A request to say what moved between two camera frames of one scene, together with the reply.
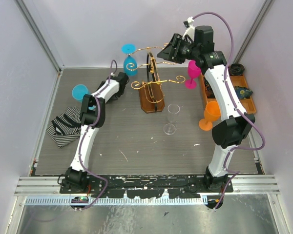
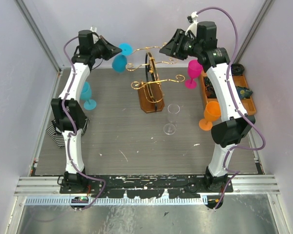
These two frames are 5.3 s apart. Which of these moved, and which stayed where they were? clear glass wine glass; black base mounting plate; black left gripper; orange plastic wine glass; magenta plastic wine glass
Moved: black left gripper
Stayed: magenta plastic wine glass; orange plastic wine glass; black base mounting plate; clear glass wine glass
